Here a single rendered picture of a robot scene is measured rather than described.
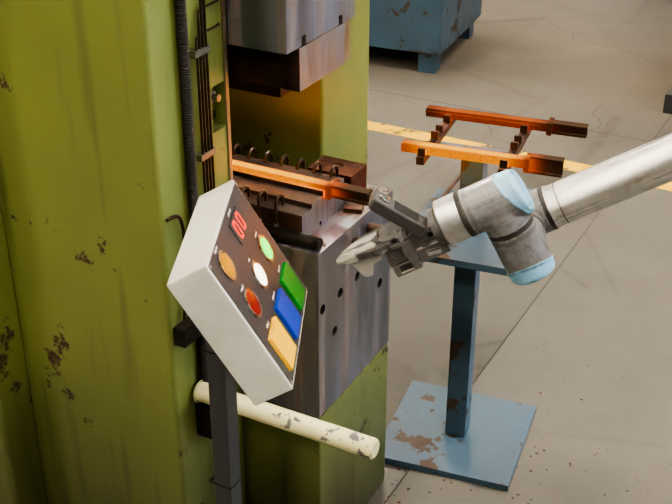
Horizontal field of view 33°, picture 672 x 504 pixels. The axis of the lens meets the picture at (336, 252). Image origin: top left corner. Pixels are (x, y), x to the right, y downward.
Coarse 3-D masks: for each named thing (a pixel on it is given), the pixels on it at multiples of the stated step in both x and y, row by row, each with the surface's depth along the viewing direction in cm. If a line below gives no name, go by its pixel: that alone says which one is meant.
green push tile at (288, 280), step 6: (282, 264) 217; (282, 270) 215; (288, 270) 217; (282, 276) 213; (288, 276) 215; (294, 276) 218; (282, 282) 212; (288, 282) 214; (294, 282) 217; (288, 288) 212; (294, 288) 215; (300, 288) 218; (288, 294) 213; (294, 294) 214; (300, 294) 217; (294, 300) 213; (300, 300) 215; (300, 306) 214
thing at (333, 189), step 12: (240, 168) 265; (252, 168) 264; (264, 168) 264; (288, 180) 260; (300, 180) 258; (312, 180) 258; (324, 180) 258; (336, 180) 257; (336, 192) 256; (348, 192) 254; (360, 192) 252
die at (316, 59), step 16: (336, 32) 243; (240, 48) 237; (304, 48) 232; (320, 48) 238; (336, 48) 245; (240, 64) 239; (256, 64) 237; (272, 64) 235; (288, 64) 233; (304, 64) 234; (320, 64) 240; (336, 64) 247; (240, 80) 241; (256, 80) 239; (272, 80) 237; (288, 80) 235; (304, 80) 235
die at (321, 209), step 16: (240, 160) 272; (256, 160) 272; (240, 176) 265; (256, 176) 262; (320, 176) 264; (336, 176) 264; (256, 192) 258; (272, 192) 257; (288, 192) 257; (304, 192) 257; (320, 192) 256; (256, 208) 254; (272, 208) 252; (288, 208) 252; (304, 208) 252; (320, 208) 256; (336, 208) 264; (272, 224) 254; (288, 224) 251; (304, 224) 250
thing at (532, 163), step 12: (408, 144) 284; (420, 144) 284; (432, 144) 284; (444, 156) 282; (456, 156) 281; (468, 156) 280; (480, 156) 279; (492, 156) 278; (504, 156) 278; (516, 156) 278; (528, 156) 276; (540, 156) 275; (552, 156) 275; (528, 168) 275; (540, 168) 276; (552, 168) 275
